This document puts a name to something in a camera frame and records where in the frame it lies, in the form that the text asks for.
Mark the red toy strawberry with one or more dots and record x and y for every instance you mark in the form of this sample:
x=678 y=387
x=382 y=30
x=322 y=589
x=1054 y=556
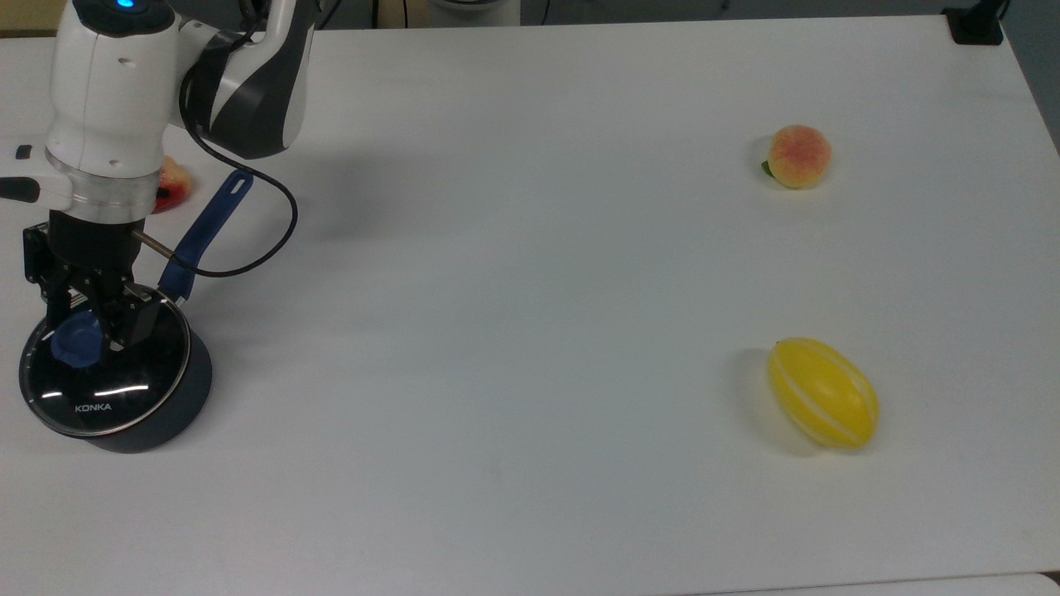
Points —
x=174 y=186

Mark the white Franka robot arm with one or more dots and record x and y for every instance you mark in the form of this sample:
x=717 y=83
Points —
x=108 y=83

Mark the yellow striped toy melon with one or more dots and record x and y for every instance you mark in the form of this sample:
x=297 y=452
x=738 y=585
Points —
x=824 y=393

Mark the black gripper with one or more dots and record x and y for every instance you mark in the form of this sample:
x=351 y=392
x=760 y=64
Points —
x=95 y=240

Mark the glass lid with blue knob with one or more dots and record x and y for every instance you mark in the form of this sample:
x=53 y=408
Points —
x=108 y=397

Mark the black table clamp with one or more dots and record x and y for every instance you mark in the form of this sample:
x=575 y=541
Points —
x=977 y=29

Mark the toy peach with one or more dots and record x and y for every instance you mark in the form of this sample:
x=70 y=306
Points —
x=799 y=157

